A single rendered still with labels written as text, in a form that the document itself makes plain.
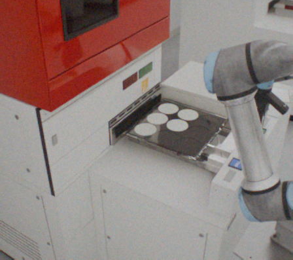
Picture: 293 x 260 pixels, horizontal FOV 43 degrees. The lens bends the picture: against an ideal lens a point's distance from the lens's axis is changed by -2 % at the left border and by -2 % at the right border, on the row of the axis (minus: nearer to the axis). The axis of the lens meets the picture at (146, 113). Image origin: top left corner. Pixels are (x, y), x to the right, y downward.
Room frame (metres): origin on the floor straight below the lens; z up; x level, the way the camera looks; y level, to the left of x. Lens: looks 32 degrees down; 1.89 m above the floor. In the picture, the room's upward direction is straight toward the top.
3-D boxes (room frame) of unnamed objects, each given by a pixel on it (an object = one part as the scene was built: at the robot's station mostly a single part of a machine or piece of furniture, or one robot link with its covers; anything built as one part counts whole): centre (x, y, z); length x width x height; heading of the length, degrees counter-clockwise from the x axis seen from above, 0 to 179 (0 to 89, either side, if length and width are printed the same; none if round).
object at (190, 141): (1.48, -0.14, 0.90); 0.34 x 0.34 x 0.01; 58
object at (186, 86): (1.76, -0.43, 0.89); 0.62 x 0.35 x 0.14; 58
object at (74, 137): (1.44, 0.15, 1.02); 0.82 x 0.03 x 0.40; 148
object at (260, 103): (1.35, -0.47, 1.12); 0.09 x 0.08 x 0.12; 58
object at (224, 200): (1.23, -0.42, 0.89); 0.55 x 0.09 x 0.14; 148
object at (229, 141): (1.36, -0.38, 0.87); 0.36 x 0.08 x 0.03; 148
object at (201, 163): (1.35, -0.13, 0.84); 0.50 x 0.02 x 0.03; 58
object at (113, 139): (1.58, 0.04, 0.89); 0.44 x 0.02 x 0.10; 148
